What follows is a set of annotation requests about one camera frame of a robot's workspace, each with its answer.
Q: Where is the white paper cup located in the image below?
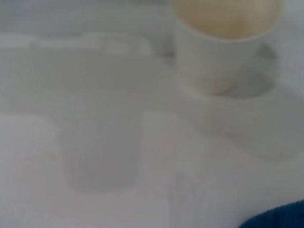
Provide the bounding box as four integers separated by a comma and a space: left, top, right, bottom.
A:
171, 0, 283, 96

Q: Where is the blue rag with black trim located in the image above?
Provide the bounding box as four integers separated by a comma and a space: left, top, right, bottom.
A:
237, 199, 304, 228

